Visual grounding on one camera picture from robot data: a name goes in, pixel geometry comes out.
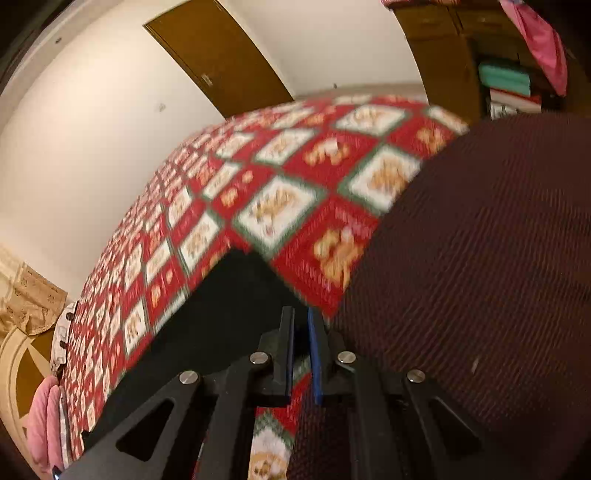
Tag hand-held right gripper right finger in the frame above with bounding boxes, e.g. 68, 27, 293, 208
307, 307, 522, 480

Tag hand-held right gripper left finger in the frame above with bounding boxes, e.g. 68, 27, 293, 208
55, 305, 296, 480

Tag black pants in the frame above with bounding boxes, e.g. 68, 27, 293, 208
83, 251, 315, 444

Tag dark maroon ribbed cloth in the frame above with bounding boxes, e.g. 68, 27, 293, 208
286, 113, 591, 480

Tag red bear-print blanket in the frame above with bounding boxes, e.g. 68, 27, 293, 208
60, 95, 472, 480

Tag white patterned pillow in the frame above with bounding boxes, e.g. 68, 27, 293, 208
50, 302, 77, 372

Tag pink folded blanket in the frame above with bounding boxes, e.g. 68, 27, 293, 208
23, 376, 63, 476

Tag beige patterned curtain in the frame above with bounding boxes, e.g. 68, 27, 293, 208
0, 244, 68, 335

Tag cream wooden headboard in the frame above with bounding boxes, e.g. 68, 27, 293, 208
0, 323, 58, 444

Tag brown wooden door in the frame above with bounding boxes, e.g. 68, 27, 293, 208
143, 0, 294, 118

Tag white and red box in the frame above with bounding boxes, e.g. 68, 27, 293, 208
488, 90, 542, 120

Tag brown wooden cabinet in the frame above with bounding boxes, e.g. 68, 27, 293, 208
392, 0, 568, 123

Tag pink hanging cloth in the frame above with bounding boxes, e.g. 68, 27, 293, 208
499, 0, 568, 97

